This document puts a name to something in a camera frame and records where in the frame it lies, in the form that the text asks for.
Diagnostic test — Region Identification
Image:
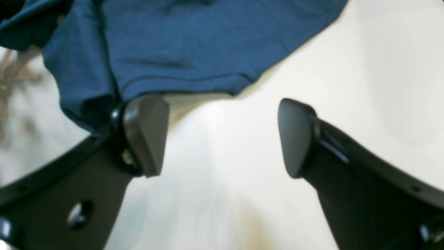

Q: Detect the dark blue t-shirt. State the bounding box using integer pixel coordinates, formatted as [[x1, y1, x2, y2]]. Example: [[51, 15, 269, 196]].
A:
[[1, 0, 347, 131]]

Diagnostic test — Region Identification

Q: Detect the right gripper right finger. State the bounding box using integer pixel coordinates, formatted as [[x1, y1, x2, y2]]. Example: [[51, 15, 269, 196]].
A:
[[278, 98, 444, 250]]

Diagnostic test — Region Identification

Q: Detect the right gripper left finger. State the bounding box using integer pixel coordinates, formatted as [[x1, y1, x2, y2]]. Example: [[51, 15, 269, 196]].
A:
[[0, 95, 170, 250]]

